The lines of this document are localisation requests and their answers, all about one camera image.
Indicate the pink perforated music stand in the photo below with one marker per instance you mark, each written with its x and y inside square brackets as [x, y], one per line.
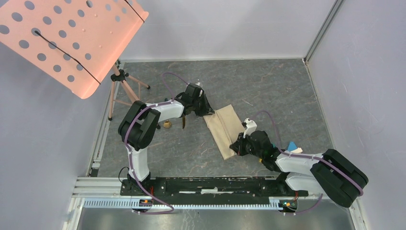
[77, 42]

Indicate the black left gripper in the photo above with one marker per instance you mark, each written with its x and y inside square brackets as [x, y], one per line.
[207, 109]

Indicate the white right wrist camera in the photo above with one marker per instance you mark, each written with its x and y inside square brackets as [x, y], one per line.
[250, 127]

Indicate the beige cloth napkin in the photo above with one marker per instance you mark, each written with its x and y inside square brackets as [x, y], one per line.
[225, 127]

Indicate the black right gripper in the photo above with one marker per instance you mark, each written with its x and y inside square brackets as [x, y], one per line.
[238, 146]

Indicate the white rectangular block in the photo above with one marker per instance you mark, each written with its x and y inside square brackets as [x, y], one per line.
[298, 150]

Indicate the blue triangular block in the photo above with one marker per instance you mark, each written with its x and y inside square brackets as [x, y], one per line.
[291, 146]

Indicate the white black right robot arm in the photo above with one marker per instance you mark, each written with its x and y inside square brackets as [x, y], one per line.
[328, 173]

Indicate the aluminium frame rails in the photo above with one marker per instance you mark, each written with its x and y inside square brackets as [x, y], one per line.
[98, 192]

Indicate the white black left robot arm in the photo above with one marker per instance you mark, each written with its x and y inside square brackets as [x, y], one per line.
[139, 125]

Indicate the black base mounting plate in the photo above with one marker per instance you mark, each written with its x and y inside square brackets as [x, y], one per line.
[211, 190]

